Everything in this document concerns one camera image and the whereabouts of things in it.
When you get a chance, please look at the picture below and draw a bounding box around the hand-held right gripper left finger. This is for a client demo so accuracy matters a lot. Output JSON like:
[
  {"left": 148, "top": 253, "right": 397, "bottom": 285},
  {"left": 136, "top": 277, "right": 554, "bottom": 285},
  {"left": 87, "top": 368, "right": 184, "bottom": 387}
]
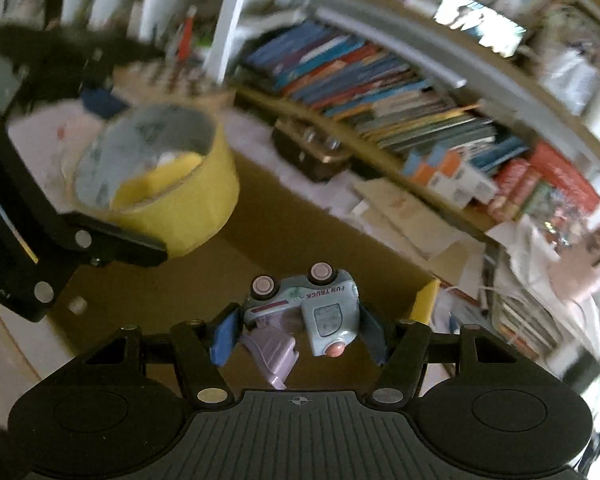
[{"left": 82, "top": 305, "right": 242, "bottom": 409}]

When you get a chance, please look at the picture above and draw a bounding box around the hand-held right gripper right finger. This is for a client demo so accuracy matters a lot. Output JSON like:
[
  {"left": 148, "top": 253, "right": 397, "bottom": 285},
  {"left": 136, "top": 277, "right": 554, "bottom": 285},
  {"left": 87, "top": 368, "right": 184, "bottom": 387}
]
[{"left": 359, "top": 302, "right": 523, "bottom": 409}]

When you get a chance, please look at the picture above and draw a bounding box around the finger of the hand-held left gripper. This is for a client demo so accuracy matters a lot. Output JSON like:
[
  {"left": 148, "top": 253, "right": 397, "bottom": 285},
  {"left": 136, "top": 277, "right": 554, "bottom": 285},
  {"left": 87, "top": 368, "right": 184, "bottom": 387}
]
[
  {"left": 0, "top": 111, "right": 169, "bottom": 323},
  {"left": 0, "top": 25, "right": 165, "bottom": 116}
]

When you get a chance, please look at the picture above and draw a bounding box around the light blue toy truck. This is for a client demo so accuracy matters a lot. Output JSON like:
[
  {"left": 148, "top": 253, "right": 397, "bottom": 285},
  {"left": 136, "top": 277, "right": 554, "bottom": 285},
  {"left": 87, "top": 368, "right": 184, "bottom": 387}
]
[{"left": 237, "top": 261, "right": 362, "bottom": 391}]

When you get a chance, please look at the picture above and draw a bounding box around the yellow cardboard box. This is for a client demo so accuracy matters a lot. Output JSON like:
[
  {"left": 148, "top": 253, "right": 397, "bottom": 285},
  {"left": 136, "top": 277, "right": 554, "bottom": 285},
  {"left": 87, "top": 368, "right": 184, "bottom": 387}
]
[{"left": 45, "top": 150, "right": 442, "bottom": 396}]

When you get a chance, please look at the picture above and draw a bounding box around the red pen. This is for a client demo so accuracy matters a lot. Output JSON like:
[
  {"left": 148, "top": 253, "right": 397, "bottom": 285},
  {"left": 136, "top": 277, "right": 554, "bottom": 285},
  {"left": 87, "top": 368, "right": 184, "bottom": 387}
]
[{"left": 176, "top": 6, "right": 197, "bottom": 63}]

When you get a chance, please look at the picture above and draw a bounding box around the pile of loose papers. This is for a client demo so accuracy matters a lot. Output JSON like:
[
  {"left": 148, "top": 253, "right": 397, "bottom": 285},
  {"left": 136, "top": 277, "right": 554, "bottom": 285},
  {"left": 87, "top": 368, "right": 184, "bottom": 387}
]
[{"left": 352, "top": 177, "right": 486, "bottom": 261}]

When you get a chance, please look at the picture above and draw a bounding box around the orange white carton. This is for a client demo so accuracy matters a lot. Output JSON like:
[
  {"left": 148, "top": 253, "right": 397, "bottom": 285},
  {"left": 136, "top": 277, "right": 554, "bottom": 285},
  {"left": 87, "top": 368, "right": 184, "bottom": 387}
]
[
  {"left": 405, "top": 150, "right": 463, "bottom": 188},
  {"left": 447, "top": 162, "right": 498, "bottom": 208}
]

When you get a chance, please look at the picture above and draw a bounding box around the wooden shelf ledge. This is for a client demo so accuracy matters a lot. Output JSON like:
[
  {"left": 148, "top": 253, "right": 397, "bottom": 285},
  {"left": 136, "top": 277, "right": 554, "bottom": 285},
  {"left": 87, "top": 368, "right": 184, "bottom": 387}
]
[{"left": 235, "top": 87, "right": 486, "bottom": 243}]

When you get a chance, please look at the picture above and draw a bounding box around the black case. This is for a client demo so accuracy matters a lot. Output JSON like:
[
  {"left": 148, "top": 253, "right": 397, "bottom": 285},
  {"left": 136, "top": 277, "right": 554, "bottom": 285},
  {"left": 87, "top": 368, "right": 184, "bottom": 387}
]
[{"left": 271, "top": 119, "right": 353, "bottom": 183}]

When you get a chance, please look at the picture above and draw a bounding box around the red box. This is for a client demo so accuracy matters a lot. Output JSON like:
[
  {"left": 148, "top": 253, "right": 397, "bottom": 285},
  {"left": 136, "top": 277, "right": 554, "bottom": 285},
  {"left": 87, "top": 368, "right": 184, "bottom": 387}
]
[{"left": 527, "top": 141, "right": 600, "bottom": 211}]

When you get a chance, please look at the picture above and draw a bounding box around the row of colourful books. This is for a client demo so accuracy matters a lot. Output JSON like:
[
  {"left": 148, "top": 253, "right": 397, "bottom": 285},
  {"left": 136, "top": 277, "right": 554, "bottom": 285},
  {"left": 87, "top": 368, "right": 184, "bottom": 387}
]
[{"left": 240, "top": 20, "right": 531, "bottom": 161}]

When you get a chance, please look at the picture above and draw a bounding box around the grey shelf board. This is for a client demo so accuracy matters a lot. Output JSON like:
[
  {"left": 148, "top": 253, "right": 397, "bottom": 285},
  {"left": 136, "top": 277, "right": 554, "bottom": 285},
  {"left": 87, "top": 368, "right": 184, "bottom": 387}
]
[{"left": 250, "top": 0, "right": 600, "bottom": 161}]

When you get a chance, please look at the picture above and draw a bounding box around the white shelf post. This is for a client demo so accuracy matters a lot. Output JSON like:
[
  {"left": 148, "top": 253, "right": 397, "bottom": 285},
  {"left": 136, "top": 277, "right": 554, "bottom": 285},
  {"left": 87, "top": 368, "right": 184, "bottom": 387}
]
[{"left": 202, "top": 0, "right": 256, "bottom": 83}]

